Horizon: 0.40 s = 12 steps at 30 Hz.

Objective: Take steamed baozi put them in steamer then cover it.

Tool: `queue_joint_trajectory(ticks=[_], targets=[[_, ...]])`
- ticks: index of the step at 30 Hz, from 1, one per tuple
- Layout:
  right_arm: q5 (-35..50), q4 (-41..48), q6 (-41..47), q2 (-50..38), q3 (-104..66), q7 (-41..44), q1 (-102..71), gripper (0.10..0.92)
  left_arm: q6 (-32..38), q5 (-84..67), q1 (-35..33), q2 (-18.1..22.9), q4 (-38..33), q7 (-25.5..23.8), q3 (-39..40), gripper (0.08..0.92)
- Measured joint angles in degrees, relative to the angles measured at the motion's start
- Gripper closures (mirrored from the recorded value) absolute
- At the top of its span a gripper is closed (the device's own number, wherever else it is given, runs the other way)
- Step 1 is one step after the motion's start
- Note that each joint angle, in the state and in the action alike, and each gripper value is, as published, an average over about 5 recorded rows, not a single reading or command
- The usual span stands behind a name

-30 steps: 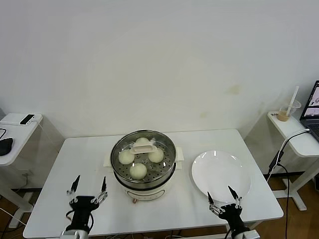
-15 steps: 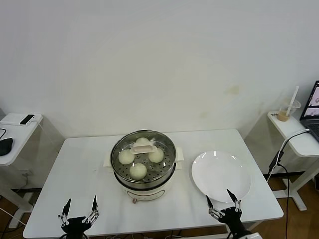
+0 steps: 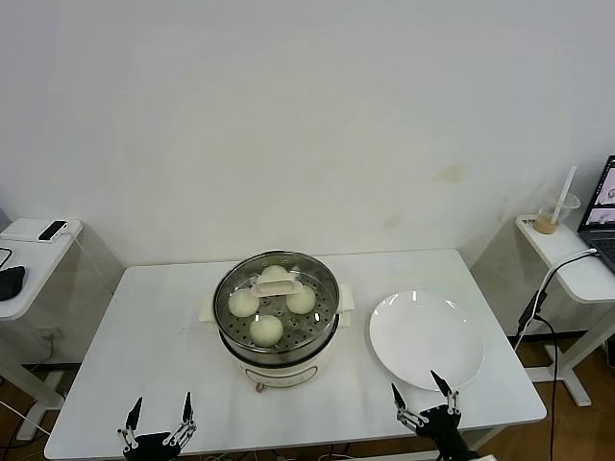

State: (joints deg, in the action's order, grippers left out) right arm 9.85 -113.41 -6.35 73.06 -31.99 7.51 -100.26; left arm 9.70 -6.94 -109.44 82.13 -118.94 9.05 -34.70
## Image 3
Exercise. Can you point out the perforated stainless steel steamer basket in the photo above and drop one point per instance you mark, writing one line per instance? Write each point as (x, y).
(276, 357)

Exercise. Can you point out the white steamed baozi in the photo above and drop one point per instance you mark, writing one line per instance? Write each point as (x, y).
(303, 302)
(265, 331)
(276, 271)
(241, 306)

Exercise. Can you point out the black open laptop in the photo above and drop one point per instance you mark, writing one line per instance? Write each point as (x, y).
(603, 201)

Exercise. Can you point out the round white plate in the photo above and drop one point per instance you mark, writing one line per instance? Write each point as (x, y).
(413, 336)

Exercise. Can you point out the cream electric cooker pot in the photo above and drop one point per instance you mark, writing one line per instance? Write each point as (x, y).
(278, 374)

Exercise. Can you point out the black computer mouse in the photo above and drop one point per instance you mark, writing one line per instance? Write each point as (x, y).
(10, 283)

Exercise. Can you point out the clear plastic drink cup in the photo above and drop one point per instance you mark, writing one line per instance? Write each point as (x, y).
(548, 223)

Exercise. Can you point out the white side table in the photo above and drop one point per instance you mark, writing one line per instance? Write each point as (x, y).
(567, 259)
(43, 269)

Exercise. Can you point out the white drinking straw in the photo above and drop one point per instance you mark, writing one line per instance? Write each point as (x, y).
(570, 185)

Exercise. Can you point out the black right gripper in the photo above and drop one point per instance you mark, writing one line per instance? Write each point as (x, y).
(444, 429)

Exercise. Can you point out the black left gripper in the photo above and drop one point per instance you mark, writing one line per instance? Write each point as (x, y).
(154, 446)

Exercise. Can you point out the black smartphone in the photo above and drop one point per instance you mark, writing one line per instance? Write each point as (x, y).
(53, 230)

